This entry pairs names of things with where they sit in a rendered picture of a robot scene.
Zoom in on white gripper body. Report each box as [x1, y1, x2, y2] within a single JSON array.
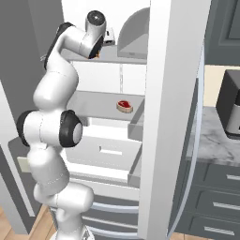
[[104, 35, 116, 47]]

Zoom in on grey fridge shelf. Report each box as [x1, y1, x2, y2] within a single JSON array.
[[66, 90, 146, 122], [62, 49, 148, 66]]

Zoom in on white fridge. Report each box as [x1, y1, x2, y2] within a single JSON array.
[[59, 0, 152, 240]]

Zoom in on red raw steak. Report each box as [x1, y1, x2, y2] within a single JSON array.
[[116, 99, 134, 113]]

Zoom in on white fridge door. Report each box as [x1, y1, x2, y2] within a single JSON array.
[[137, 0, 214, 240]]

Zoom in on grey fridge door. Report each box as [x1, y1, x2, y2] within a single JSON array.
[[0, 0, 65, 236]]

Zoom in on grey domed door compartment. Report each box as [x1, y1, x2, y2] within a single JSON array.
[[116, 7, 151, 60]]

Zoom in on grey door bin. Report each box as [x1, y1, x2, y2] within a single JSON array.
[[127, 97, 146, 143], [127, 146, 143, 189]]

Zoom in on white crisper drawer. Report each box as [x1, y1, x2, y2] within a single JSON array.
[[63, 133, 143, 172]]

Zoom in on grey freezer drawer front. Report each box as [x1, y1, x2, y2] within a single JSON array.
[[82, 194, 141, 240]]

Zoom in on grey base cupboards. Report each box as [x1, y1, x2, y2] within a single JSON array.
[[172, 160, 240, 240]]

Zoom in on white crisper drawer handle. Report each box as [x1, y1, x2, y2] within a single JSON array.
[[98, 146, 124, 157]]

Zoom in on grey wall cupboards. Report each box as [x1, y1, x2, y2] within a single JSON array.
[[204, 0, 240, 68]]

